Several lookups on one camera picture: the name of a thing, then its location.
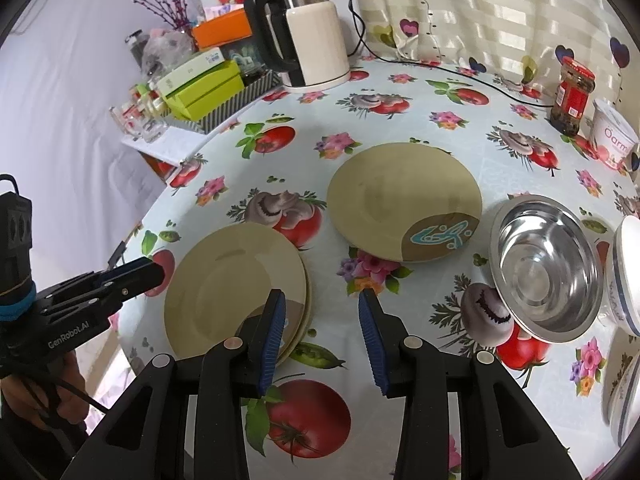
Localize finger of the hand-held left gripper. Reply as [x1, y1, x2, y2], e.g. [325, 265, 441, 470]
[39, 260, 166, 318]
[97, 258, 152, 275]

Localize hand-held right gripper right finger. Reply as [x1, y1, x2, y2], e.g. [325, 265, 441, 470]
[358, 287, 583, 480]

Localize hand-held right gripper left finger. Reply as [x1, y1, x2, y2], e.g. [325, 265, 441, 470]
[60, 288, 287, 480]

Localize beige plate with blue pattern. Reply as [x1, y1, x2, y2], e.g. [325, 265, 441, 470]
[272, 255, 314, 368]

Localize stack of beige plates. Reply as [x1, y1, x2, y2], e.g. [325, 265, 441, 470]
[164, 223, 307, 361]

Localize cream plates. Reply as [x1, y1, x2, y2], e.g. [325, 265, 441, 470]
[326, 143, 483, 264]

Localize stainless steel bowl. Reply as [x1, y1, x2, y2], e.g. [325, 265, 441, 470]
[490, 194, 604, 344]

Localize large white ceramic bowl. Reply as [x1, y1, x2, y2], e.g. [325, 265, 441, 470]
[602, 332, 640, 448]

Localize stack of white bowls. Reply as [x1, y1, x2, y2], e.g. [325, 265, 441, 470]
[605, 215, 640, 338]

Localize person's left hand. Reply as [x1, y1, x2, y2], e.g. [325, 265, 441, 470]
[0, 352, 86, 431]

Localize clear glass cup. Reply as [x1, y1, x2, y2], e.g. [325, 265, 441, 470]
[111, 104, 143, 136]
[135, 110, 168, 144]

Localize black white striped tray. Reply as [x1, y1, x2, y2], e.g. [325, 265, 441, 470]
[172, 69, 283, 135]

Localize green cardboard box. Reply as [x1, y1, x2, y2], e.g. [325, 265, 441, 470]
[165, 60, 244, 122]

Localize white cardboard box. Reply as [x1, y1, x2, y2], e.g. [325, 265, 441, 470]
[157, 47, 226, 96]

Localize floral printed tablecloth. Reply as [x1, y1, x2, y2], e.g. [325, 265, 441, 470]
[107, 55, 640, 480]

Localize clear plastic bag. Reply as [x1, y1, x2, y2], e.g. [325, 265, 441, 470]
[142, 27, 196, 78]

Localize orange box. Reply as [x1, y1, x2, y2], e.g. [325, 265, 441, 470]
[191, 7, 253, 52]

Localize white kettle base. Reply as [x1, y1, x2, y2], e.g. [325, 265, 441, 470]
[282, 67, 352, 94]

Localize white electric kettle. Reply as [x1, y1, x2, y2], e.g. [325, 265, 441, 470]
[243, 0, 351, 88]

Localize glass sauce jar red lid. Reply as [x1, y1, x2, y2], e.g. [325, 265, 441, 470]
[550, 56, 597, 136]

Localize white yogurt tub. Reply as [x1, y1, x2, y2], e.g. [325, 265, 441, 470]
[589, 99, 640, 170]

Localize cream curtain with heart print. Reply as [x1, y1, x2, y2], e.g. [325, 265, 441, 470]
[350, 0, 640, 126]

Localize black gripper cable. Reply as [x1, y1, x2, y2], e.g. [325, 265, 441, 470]
[47, 377, 108, 413]

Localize black power cable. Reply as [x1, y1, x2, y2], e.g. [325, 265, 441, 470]
[345, 0, 556, 108]

